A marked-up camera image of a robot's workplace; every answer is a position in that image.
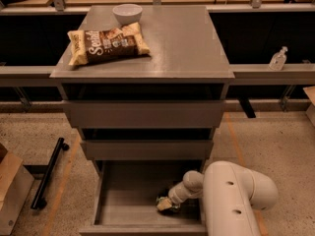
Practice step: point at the grey middle drawer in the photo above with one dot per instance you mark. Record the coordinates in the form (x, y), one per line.
(147, 150)

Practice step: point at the clear sanitizer bottle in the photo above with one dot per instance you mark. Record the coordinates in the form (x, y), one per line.
(278, 60)

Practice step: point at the grey top drawer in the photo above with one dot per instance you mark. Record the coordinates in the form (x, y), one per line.
(144, 115)

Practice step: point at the grey open bottom drawer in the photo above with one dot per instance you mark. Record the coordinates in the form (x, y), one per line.
(126, 195)

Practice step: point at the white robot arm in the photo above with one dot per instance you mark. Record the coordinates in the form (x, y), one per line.
(231, 194)

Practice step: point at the brown yellow chip bag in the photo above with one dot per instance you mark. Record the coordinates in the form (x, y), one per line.
(96, 46)

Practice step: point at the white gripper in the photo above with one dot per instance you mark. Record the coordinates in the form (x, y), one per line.
(174, 194)

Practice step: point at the grey drawer cabinet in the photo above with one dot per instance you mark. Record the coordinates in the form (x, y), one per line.
(186, 63)

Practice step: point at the black metal bar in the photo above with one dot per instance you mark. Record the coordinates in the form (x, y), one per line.
(39, 201)

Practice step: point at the green soda can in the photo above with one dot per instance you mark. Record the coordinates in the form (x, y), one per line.
(166, 204)

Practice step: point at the white bowl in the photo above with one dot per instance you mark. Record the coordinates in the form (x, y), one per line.
(127, 14)

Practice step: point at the cardboard box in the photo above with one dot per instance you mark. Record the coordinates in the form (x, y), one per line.
(15, 184)

